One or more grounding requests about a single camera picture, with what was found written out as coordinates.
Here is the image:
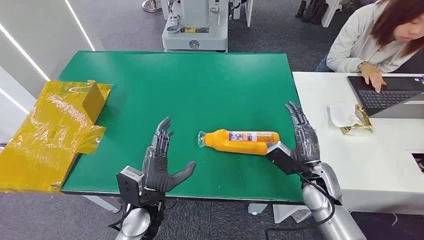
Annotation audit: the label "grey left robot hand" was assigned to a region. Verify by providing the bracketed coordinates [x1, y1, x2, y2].
[142, 116, 197, 194]

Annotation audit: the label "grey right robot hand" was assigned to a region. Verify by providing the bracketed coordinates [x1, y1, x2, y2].
[284, 101, 322, 167]

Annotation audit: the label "orange detergent bottle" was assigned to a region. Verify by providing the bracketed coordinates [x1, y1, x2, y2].
[197, 129, 281, 156]

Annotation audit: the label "white paper napkin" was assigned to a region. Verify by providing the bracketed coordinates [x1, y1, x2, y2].
[327, 102, 363, 129]

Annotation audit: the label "gold foil wrapper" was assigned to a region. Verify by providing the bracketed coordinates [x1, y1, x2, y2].
[341, 104, 374, 137]

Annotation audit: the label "white table leg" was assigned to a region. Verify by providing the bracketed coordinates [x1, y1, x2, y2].
[82, 195, 122, 214]

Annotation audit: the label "white table foot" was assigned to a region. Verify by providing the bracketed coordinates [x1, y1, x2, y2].
[248, 202, 313, 224]

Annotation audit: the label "white desk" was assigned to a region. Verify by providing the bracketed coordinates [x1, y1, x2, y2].
[292, 71, 424, 216]

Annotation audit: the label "dark grey laptop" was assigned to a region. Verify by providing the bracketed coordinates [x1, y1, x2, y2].
[346, 75, 424, 119]

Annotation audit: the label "green table mat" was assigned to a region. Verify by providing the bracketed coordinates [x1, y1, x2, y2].
[60, 50, 304, 203]

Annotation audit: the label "person's hand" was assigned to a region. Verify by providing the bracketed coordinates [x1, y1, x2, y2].
[359, 63, 387, 94]

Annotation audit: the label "black patterned pad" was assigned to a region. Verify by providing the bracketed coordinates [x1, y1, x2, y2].
[411, 152, 424, 174]

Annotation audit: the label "yellow taped cardboard box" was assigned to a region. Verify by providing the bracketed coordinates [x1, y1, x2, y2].
[0, 79, 113, 194]

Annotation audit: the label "person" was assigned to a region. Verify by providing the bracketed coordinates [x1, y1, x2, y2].
[315, 0, 424, 94]

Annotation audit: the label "black boots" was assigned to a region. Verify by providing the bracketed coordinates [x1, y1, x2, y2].
[294, 0, 330, 26]

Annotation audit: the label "white cabinet panel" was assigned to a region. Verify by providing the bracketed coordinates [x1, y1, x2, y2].
[321, 0, 343, 28]

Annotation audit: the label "grey machine base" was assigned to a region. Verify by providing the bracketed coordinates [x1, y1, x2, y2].
[161, 0, 229, 53]

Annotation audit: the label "chrome stand base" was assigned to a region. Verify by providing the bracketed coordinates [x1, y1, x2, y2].
[142, 0, 163, 13]

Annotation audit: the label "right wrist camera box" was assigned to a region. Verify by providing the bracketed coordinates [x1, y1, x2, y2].
[265, 141, 303, 175]

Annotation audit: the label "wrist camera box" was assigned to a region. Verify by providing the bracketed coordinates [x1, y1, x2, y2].
[265, 141, 303, 175]
[116, 166, 147, 206]

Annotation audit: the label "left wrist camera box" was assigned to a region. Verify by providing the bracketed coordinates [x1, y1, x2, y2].
[116, 166, 147, 206]

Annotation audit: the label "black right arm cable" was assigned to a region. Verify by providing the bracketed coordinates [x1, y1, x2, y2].
[264, 172, 336, 240]

